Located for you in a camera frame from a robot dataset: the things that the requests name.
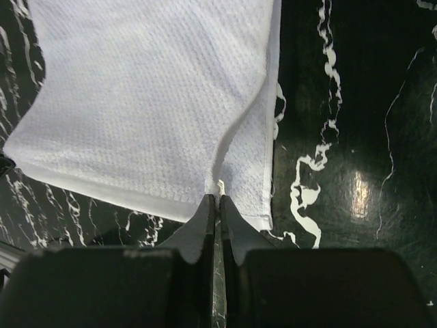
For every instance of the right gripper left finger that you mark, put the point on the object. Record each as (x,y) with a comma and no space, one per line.
(169,285)

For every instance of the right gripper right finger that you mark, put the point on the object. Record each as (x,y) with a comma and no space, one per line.
(268,286)

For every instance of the light blue white towel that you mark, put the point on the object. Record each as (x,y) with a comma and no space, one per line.
(149,104)

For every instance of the black marble pattern mat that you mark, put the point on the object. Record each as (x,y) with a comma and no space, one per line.
(356,150)

